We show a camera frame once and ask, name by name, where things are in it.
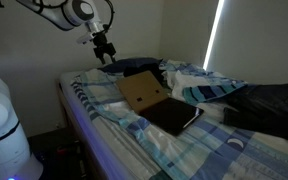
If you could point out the dark blue pillow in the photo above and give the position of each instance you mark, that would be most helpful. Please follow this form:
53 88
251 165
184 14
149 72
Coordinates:
121 65

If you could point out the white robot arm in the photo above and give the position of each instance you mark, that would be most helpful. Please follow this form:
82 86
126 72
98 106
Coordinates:
17 162

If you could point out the white mattress with bed frame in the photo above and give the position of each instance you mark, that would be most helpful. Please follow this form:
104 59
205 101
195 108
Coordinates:
103 164

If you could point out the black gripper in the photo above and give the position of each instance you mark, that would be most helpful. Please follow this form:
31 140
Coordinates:
102 47

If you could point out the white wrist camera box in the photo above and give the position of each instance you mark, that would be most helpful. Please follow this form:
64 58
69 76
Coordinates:
89 36

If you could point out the blue plaid duvet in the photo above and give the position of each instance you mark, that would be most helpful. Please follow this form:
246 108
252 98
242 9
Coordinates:
207 150

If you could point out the white window blind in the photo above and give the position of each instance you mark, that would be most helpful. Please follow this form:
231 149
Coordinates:
251 41

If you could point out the black garment on bed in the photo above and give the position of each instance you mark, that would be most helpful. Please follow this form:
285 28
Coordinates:
260 108

